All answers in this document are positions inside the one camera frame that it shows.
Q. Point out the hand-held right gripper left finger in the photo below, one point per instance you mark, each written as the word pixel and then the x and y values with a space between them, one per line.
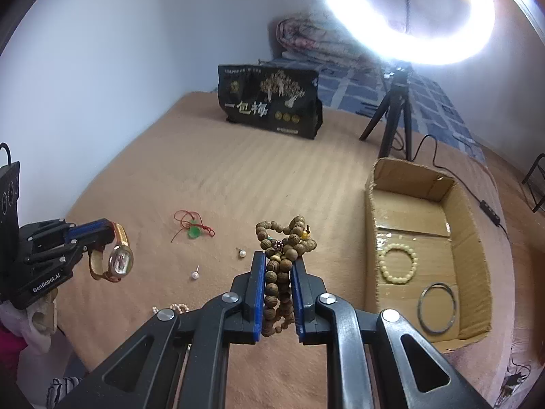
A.
pixel 256 298

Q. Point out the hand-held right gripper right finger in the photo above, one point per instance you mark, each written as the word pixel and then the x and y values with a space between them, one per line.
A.
pixel 299 298

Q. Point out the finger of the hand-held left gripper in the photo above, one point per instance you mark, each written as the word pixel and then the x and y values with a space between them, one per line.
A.
pixel 91 226
pixel 81 250

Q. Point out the cardboard box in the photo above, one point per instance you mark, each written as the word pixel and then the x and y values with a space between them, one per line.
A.
pixel 464 238

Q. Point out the person's left forearm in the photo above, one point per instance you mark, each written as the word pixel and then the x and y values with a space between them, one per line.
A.
pixel 12 341

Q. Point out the person's left hand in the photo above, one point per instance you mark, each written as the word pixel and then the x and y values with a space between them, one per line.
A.
pixel 42 315

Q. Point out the pearl earring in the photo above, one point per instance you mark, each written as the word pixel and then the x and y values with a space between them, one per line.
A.
pixel 243 254
pixel 195 275

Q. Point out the person's striped pants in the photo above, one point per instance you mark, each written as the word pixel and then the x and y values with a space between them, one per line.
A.
pixel 64 392

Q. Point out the metal bangle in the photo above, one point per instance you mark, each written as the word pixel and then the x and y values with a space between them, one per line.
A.
pixel 438 284

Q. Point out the black printed bag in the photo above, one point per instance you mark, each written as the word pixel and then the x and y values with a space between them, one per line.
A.
pixel 264 102

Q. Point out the black tripod stand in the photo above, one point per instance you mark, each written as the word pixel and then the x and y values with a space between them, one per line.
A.
pixel 396 106

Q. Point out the blue patterned sheet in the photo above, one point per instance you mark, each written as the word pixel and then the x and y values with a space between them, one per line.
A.
pixel 340 85

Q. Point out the folded floral quilt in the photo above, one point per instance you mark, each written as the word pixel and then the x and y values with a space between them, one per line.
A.
pixel 298 38

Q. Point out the black metal clothes rack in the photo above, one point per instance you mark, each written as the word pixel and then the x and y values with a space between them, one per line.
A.
pixel 534 179

